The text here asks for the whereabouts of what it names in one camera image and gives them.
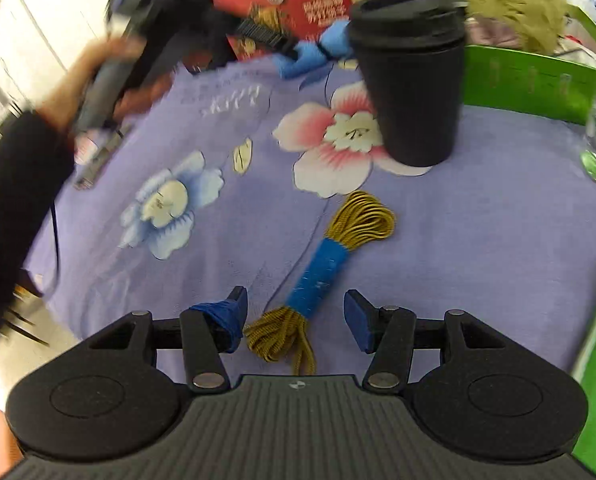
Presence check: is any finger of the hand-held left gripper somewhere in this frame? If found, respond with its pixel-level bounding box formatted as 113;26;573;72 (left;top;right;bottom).
225;12;301;61

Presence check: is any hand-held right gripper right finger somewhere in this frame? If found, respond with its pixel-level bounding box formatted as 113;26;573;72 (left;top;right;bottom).
344;289;508;391

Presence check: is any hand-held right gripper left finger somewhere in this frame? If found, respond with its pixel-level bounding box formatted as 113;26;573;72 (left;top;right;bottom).
85;285;249;393

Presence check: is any gold cord bundle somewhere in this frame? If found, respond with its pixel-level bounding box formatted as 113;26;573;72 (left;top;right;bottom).
243;191;397;376

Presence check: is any green cardboard box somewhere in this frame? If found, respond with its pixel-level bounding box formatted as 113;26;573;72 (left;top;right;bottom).
403;0;596;127

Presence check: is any person's left forearm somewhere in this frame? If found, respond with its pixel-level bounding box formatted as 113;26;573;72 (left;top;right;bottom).
0;110;79;363

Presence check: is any person's left hand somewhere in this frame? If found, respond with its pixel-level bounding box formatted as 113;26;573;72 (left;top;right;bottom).
38;37;175;134

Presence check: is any black cup with lid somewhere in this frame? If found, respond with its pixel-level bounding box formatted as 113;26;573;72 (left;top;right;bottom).
347;0;467;169

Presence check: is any purple printed blanket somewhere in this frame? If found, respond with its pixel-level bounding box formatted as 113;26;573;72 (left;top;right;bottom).
23;45;596;387

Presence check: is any pale purple cloth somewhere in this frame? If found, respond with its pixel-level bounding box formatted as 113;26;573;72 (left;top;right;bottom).
465;15;524;51

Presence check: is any olive green bath loofah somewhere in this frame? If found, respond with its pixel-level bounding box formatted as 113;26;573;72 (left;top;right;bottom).
464;0;571;54

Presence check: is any black cable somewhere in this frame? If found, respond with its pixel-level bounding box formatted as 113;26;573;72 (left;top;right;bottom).
48;200;65;292

